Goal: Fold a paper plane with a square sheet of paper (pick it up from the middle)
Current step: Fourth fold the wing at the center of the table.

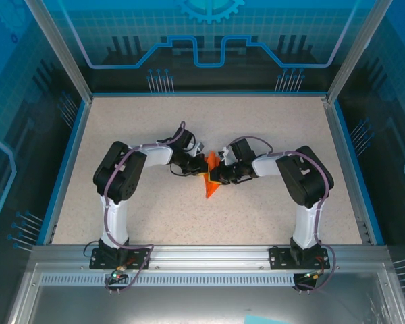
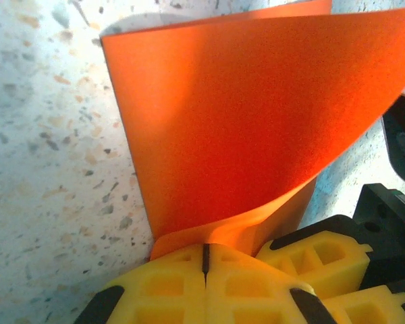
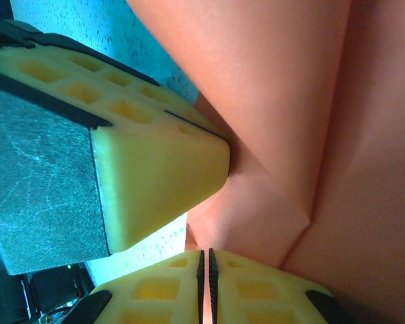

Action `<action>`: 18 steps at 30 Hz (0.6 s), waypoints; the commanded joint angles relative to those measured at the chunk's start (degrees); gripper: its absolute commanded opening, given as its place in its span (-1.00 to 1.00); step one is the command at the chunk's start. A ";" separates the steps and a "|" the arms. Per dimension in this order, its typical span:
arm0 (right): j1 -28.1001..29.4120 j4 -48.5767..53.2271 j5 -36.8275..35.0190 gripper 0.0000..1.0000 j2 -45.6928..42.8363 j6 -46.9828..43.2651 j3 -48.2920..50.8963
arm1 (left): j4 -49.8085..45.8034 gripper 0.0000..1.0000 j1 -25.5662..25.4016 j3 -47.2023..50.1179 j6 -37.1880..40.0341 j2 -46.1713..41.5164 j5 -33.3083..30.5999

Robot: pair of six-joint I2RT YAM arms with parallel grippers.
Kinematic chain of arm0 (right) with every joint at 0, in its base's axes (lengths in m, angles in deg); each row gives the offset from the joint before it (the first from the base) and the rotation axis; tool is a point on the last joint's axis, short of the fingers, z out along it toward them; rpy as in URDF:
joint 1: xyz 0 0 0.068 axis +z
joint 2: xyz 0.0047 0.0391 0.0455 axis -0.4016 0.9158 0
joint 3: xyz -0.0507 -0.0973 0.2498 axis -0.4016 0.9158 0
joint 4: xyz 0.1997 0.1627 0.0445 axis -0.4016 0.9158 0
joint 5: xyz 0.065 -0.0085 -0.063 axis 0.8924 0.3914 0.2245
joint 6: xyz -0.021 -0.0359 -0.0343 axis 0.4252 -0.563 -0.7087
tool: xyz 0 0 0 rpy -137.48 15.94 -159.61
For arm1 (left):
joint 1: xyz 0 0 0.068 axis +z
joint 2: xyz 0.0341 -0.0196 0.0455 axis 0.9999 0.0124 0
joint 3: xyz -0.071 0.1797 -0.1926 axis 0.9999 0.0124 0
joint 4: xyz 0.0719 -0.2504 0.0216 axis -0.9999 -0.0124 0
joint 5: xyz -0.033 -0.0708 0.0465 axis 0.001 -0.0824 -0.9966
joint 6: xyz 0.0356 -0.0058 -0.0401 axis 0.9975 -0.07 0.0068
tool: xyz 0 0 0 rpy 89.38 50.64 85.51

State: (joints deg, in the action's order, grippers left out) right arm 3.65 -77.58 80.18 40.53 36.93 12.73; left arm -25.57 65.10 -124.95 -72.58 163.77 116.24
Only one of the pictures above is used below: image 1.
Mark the orange cloth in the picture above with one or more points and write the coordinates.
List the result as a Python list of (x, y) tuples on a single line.
[(211, 190)]

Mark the aluminium frame post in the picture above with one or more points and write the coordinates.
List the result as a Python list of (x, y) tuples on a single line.
[(60, 50), (354, 50)]

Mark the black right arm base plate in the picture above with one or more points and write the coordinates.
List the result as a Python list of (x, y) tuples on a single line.
[(278, 258)]

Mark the aluminium mounting rail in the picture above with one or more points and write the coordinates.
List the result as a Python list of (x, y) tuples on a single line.
[(209, 256)]

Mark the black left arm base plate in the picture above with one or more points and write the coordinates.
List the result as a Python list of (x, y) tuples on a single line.
[(136, 254)]

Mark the brushed steel base panel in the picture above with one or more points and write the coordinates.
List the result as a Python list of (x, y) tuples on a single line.
[(189, 303)]

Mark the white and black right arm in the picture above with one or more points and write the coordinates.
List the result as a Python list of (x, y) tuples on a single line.
[(305, 226)]

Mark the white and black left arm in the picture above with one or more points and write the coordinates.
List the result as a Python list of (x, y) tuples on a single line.
[(116, 222)]

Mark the light blue paper sheet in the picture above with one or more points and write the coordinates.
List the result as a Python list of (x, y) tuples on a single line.
[(260, 320)]

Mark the aluminium side rail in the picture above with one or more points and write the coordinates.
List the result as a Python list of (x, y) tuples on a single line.
[(67, 175), (349, 175)]

